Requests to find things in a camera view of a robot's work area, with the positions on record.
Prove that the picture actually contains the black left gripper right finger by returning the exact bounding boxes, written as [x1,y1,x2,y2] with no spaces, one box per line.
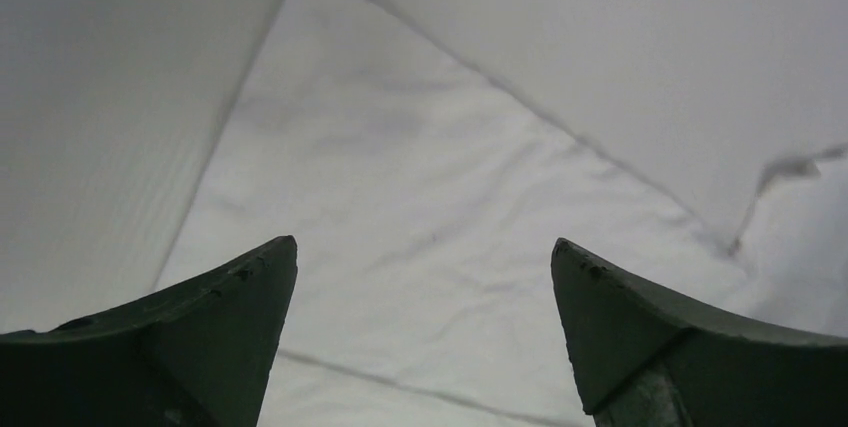
[551,239,847,426]

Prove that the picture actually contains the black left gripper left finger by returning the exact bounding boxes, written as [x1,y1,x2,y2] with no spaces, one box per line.
[1,236,298,426]

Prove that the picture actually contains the white t shirt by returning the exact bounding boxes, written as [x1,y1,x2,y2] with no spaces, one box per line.
[158,0,847,426]

